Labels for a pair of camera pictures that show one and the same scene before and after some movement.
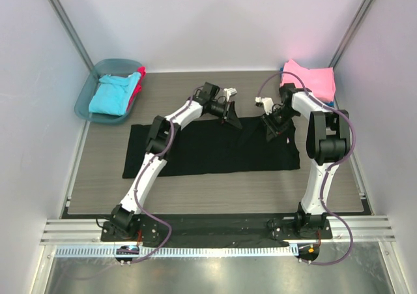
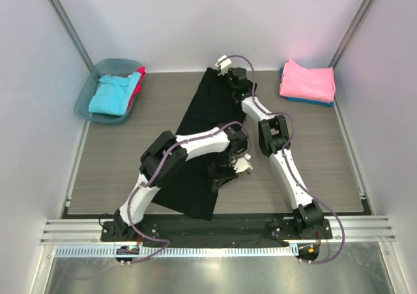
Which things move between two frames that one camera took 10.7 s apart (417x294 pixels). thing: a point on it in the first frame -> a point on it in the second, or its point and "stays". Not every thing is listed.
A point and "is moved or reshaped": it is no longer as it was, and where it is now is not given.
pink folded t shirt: (319, 81) stays
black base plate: (214, 230) stays
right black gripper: (274, 124) -> (232, 75)
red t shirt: (142, 70) stays
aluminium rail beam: (362, 229) stays
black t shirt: (216, 148) is moved or reshaped
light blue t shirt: (113, 94) stays
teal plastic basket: (116, 67) stays
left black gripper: (232, 117) -> (219, 179)
